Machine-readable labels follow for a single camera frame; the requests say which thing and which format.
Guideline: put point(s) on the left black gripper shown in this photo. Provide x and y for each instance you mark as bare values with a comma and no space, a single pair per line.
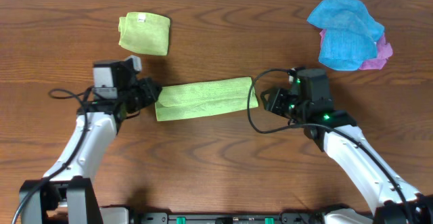
147,93

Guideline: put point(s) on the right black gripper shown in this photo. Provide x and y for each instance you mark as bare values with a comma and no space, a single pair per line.
275,103

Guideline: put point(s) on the green microfiber cloth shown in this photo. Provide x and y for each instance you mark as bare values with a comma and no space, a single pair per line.
194,100

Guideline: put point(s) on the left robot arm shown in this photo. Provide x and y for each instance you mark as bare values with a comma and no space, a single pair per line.
65,193

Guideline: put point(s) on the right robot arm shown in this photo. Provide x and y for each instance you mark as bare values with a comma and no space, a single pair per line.
389,197

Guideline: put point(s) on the folded green cloth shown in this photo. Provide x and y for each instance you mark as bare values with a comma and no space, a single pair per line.
144,33

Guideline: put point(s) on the blue cloth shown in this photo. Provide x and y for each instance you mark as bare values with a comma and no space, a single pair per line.
348,16

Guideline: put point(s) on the purple cloth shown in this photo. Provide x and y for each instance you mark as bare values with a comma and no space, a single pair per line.
382,56

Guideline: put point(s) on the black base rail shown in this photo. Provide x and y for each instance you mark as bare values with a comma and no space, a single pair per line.
230,219

